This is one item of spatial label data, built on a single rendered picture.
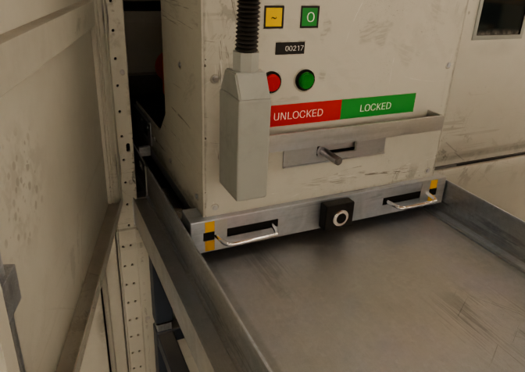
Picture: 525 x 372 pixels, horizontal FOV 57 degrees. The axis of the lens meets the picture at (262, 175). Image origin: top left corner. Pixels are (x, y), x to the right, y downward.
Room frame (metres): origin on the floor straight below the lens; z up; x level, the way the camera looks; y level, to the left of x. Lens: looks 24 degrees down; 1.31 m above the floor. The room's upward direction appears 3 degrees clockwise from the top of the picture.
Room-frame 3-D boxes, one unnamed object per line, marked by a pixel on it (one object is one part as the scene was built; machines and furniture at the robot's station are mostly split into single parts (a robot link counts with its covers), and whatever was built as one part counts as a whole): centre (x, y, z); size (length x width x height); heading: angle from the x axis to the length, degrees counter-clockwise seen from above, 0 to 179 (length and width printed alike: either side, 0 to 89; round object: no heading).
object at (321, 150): (0.75, -0.11, 1.02); 0.06 x 0.02 x 0.04; 26
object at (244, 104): (0.63, 0.03, 1.09); 0.08 x 0.05 x 0.17; 26
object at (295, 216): (0.80, -0.12, 0.90); 0.54 x 0.05 x 0.06; 116
